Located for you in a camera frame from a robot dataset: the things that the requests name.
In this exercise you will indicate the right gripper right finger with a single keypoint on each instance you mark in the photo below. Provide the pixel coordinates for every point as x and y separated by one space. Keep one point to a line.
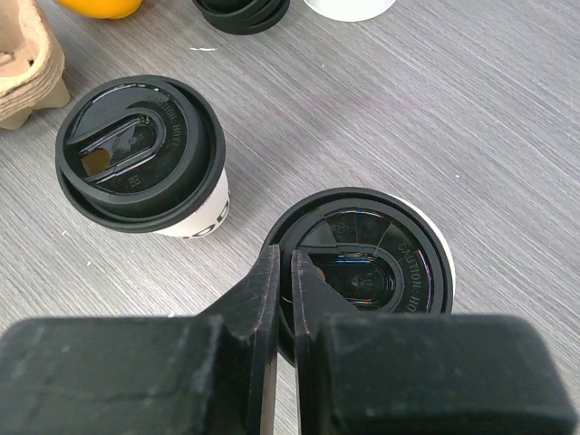
373 373

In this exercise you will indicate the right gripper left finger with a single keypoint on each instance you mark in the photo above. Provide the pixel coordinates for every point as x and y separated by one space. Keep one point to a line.
211 373

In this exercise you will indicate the black lid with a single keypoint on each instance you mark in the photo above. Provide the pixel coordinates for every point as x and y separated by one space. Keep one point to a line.
368 247
139 154

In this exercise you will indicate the paper coffee cup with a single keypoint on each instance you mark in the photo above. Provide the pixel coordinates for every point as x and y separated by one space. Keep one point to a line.
445 248
207 218

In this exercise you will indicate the cardboard cup carrier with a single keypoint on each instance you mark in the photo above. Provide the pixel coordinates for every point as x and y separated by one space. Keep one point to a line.
32 64

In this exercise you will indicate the stack of black lids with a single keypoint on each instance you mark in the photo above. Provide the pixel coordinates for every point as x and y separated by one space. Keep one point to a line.
242 17

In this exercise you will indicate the white straw holder cup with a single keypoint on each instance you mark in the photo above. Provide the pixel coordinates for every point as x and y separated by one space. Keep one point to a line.
350 11

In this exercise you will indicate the orange bowl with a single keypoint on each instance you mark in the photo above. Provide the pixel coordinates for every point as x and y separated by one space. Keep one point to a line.
102 9

